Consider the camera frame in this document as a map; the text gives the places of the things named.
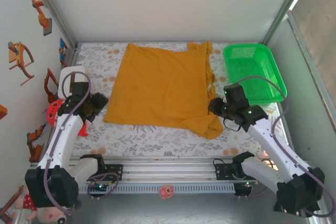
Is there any green plastic mesh basket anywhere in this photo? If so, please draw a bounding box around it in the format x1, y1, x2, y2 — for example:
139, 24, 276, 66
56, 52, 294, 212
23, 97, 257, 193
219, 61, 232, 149
223, 43, 289, 103

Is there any mustard yellow printed t-shirt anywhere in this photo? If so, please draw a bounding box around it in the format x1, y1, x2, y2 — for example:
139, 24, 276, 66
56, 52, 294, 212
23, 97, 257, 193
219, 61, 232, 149
103, 40, 224, 140

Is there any white tissue box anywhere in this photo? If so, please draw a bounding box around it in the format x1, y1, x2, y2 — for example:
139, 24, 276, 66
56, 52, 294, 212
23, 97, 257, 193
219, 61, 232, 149
58, 65, 91, 99

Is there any red plastic object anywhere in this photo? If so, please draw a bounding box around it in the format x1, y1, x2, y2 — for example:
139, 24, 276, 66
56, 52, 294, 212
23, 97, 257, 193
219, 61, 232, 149
46, 99, 89, 137

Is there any floral patterned table mat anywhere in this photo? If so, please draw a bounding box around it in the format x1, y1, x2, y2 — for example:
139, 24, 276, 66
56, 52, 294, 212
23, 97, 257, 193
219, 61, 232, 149
51, 41, 289, 158

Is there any small circuit board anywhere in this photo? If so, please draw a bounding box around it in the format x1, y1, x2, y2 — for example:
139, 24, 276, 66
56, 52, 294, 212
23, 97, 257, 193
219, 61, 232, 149
88, 183, 110, 192
235, 180, 259, 187

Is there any small pink round toy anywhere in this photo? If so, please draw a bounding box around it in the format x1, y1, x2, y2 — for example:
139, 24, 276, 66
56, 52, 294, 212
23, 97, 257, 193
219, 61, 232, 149
159, 184, 174, 200

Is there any blue orange tower wall sticker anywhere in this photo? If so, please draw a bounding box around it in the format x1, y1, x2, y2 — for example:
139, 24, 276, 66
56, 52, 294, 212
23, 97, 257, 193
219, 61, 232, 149
59, 37, 69, 67

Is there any thin black cable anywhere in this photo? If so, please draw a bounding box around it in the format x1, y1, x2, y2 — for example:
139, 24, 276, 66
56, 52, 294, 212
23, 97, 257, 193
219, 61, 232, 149
213, 157, 238, 180

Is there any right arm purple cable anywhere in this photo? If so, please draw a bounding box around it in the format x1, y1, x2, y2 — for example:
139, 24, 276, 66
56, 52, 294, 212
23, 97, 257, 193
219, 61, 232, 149
236, 76, 336, 219

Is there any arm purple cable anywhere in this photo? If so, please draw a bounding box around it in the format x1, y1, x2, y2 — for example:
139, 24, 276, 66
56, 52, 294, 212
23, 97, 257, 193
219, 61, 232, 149
236, 76, 336, 219
44, 71, 119, 216

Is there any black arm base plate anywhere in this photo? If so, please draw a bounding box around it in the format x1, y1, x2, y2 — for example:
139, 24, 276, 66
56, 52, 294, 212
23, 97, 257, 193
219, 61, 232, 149
215, 163, 263, 182
78, 163, 124, 182

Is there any orange claw machine wall sticker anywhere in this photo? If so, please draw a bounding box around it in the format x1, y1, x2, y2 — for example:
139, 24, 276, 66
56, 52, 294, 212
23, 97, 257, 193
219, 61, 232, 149
7, 41, 35, 86

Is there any aluminium rail base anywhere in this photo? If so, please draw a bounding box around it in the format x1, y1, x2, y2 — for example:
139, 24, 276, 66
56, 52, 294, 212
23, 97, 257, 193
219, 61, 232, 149
26, 155, 317, 183

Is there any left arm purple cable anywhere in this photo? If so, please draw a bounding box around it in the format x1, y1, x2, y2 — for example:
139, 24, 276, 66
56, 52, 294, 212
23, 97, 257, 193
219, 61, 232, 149
44, 71, 119, 216

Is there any aluminium frame post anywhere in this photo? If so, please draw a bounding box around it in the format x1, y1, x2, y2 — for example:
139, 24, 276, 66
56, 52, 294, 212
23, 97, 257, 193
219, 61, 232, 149
261, 0, 316, 49
28, 0, 79, 51

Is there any grey slotted cable duct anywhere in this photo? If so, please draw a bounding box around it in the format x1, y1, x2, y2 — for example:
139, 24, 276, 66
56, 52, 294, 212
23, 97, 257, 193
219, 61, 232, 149
78, 183, 236, 195

